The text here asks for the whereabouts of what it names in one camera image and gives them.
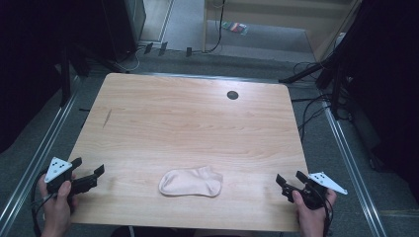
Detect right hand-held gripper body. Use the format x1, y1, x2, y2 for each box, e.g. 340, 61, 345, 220
283, 171, 349, 211

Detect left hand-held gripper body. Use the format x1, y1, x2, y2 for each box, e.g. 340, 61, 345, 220
43, 156, 100, 198

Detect white sock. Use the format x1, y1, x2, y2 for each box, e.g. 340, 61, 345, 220
158, 165, 224, 198

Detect person's right hand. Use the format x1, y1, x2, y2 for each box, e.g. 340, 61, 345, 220
292, 189, 338, 237

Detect person's left hand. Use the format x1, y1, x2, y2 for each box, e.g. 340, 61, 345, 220
37, 174, 79, 237

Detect black metal stand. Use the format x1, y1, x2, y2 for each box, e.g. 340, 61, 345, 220
58, 44, 72, 108

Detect black tripod stand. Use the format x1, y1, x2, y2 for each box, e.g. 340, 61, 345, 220
278, 45, 352, 120

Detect dark curtain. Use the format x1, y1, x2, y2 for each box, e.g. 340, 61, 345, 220
342, 0, 419, 205
0, 0, 107, 154

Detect black cabinet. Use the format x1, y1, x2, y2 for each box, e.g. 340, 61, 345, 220
101, 0, 147, 63

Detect colourful packet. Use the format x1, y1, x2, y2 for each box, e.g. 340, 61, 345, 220
221, 21, 249, 37

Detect wooden furniture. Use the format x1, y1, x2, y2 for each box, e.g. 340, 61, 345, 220
202, 0, 364, 62

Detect metal floor rail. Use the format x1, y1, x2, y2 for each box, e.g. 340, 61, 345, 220
321, 100, 387, 237
0, 74, 81, 229

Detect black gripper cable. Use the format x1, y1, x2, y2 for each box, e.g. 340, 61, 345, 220
319, 193, 335, 237
30, 169, 54, 237

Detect black floor cables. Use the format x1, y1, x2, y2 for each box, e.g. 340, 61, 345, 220
291, 59, 334, 143

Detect white floor cable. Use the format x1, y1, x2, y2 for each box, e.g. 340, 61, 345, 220
113, 44, 146, 74

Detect black hanging cable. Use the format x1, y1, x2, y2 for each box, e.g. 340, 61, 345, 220
205, 0, 227, 54

